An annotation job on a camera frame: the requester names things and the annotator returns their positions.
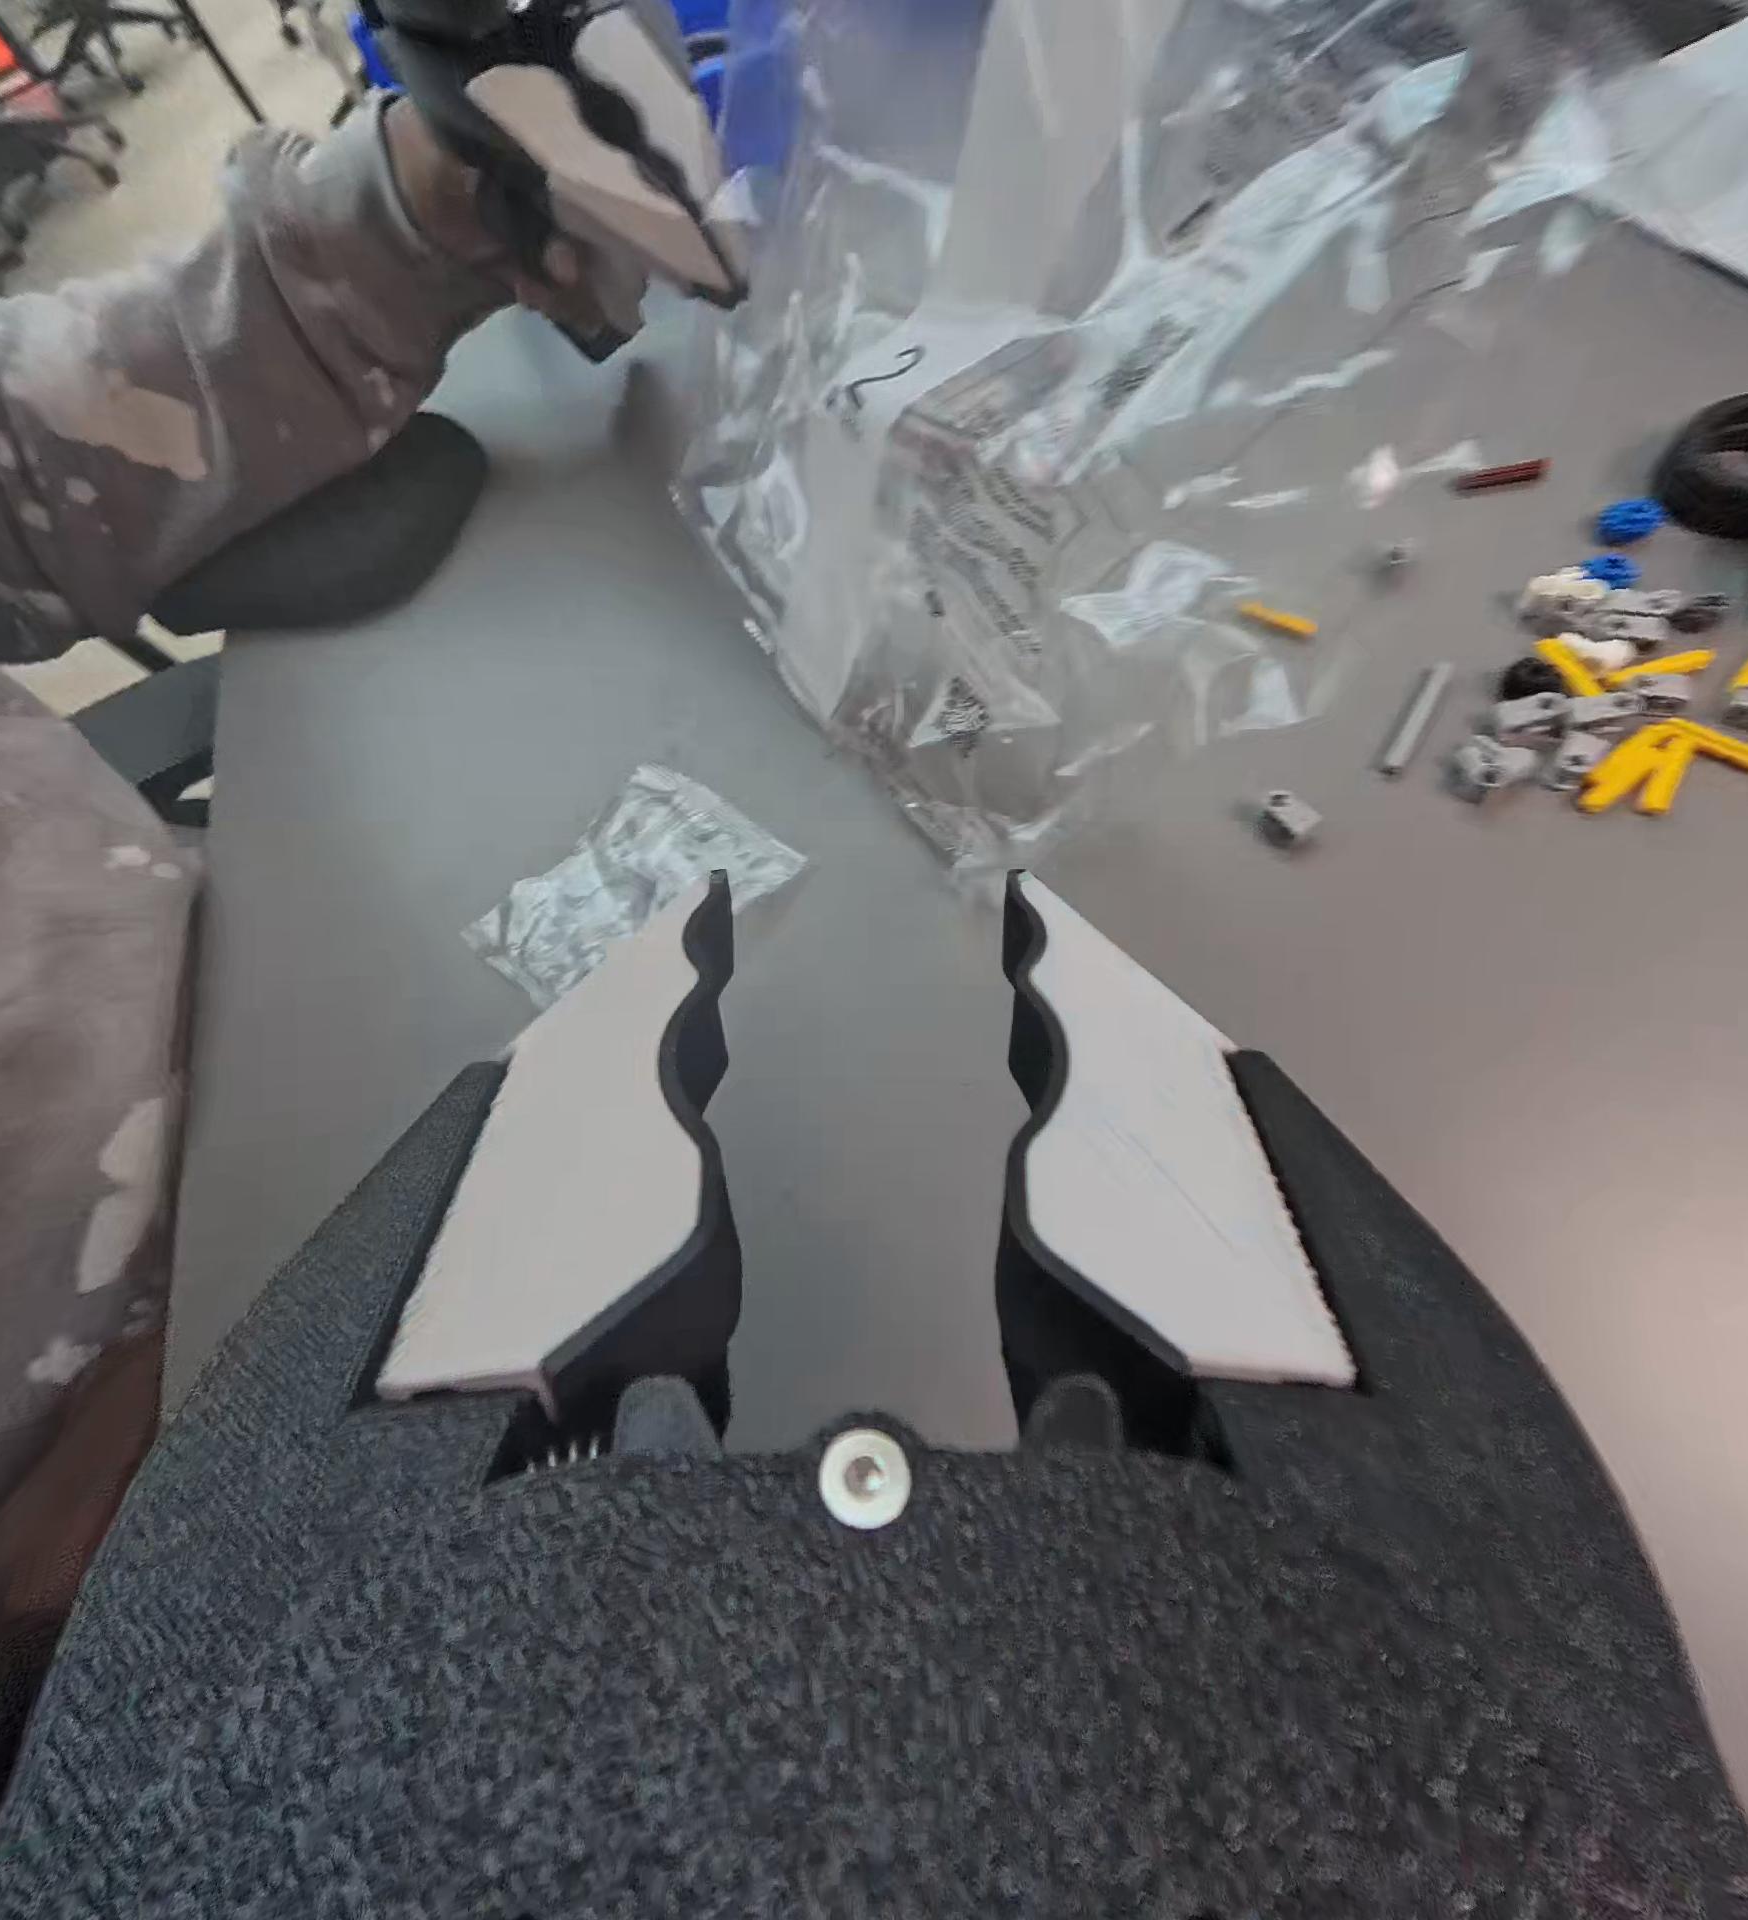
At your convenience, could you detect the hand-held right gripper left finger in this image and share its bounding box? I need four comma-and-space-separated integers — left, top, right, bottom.
375, 871, 744, 1421

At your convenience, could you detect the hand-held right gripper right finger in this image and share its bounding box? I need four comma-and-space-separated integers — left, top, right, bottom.
1000, 871, 1360, 1450

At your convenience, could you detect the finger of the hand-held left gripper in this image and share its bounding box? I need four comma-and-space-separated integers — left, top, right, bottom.
574, 0, 736, 230
465, 60, 752, 312

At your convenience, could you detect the small clear parts bag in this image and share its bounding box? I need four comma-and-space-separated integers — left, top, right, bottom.
460, 764, 811, 1011

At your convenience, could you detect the large printed clear bag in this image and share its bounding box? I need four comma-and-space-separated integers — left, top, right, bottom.
669, 0, 1685, 903

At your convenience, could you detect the person's left forearm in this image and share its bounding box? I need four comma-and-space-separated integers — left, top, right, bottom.
0, 91, 546, 663

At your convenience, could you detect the grey desk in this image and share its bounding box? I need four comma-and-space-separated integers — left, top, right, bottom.
159, 0, 1748, 1909

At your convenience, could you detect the black office chair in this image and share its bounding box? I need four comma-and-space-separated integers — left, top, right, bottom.
0, 0, 141, 243

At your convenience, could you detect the black chair armrest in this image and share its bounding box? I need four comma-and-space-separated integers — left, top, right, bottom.
145, 413, 489, 637

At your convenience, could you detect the light grey axle rod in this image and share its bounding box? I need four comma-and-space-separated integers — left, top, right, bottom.
1376, 661, 1457, 779

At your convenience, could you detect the person's grey patterned hoodie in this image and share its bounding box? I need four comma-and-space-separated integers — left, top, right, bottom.
0, 606, 207, 1579

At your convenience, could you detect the black chair seat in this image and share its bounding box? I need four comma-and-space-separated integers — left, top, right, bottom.
70, 652, 223, 829

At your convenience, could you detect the pile of yellow grey bricks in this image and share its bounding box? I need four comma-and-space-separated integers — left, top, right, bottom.
1444, 495, 1748, 820

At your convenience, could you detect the black toy tire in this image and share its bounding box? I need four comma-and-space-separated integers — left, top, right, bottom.
1660, 391, 1748, 543

